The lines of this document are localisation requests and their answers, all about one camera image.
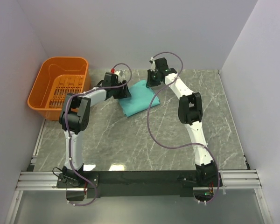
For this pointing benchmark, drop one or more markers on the orange plastic basket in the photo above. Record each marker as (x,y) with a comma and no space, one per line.
(57,77)

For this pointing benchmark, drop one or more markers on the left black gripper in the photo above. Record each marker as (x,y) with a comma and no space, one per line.
(124,93)

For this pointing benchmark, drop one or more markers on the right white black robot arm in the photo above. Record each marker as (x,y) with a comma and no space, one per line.
(190,113)

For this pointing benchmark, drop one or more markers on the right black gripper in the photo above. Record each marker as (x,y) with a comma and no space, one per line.
(150,83)

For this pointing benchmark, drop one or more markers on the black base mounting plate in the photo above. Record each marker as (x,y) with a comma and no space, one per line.
(138,183)

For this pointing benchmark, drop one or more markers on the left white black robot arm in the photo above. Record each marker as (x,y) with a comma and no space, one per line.
(74,119)

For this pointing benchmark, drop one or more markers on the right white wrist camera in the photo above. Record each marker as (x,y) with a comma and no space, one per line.
(153,66)

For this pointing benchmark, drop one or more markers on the teal t shirt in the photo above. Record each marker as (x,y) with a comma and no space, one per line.
(140,99)

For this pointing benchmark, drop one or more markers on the aluminium frame rail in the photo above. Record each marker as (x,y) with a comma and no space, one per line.
(127,146)

